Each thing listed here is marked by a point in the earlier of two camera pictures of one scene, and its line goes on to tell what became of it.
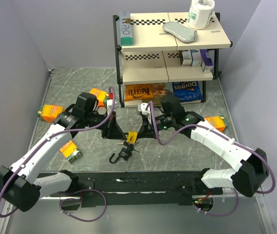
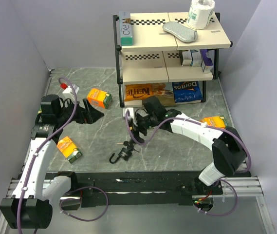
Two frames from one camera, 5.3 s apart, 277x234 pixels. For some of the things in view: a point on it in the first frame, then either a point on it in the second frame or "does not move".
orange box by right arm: (219, 122) does not move
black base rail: (138, 188) does not move
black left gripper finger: (120, 135) to (93, 115)
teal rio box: (125, 27) does not move
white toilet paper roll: (200, 13) does not move
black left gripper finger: (116, 127) to (87, 107)
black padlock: (124, 154) does not move
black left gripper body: (107, 129) to (79, 116)
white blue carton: (197, 59) does not move
